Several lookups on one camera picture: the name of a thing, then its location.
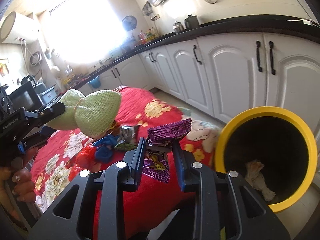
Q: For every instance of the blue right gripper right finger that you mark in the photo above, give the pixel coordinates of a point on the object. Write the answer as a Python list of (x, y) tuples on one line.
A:
[(183, 161)]

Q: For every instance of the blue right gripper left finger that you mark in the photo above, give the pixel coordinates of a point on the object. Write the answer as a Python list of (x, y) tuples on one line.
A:
[(137, 164)]

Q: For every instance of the purple snack wrapper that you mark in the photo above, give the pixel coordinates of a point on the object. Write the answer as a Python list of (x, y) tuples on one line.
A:
[(159, 143)]

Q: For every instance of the green mesh foam sleeve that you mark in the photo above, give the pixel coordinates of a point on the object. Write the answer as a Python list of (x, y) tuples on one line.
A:
[(92, 114)]

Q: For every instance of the white crumpled paper trash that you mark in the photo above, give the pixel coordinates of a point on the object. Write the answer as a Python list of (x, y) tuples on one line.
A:
[(256, 179)]

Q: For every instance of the yellow trash bin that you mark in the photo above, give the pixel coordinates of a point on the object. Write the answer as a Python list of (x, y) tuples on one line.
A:
[(281, 141)]

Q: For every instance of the black kitchen countertop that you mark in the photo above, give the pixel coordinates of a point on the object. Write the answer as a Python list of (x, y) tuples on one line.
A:
[(278, 24)]

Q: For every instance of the left hand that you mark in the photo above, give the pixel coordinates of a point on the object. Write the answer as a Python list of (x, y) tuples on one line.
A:
[(24, 188)]

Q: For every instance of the black microwave oven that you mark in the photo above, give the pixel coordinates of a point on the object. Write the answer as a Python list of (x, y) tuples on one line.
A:
[(26, 96)]

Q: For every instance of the green pea snack bag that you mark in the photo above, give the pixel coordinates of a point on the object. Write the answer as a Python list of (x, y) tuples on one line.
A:
[(128, 138)]

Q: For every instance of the blue crumpled cloth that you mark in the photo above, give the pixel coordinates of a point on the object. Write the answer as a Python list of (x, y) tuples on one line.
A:
[(104, 148)]

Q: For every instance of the yellow brown snack wrapper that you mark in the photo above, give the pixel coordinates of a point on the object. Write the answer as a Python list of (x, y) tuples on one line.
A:
[(114, 129)]

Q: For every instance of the red plastic bag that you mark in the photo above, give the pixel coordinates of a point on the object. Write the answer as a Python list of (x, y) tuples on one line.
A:
[(83, 160)]

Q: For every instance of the blue hanging basin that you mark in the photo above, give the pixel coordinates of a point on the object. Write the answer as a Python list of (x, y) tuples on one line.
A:
[(95, 83)]

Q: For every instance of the white lower cabinets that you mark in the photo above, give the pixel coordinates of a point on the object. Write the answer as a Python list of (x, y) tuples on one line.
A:
[(224, 75)]

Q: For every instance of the white water heater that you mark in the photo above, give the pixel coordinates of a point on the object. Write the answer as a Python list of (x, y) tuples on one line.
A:
[(17, 27)]

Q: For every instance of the steel kettle pot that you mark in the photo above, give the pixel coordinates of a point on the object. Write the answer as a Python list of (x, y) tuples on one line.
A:
[(178, 27)]

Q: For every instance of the dark jar on counter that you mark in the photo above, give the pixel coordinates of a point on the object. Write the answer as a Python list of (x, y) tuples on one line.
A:
[(191, 22)]

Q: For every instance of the blue wall plate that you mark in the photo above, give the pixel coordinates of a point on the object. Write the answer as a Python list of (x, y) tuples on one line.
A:
[(129, 23)]

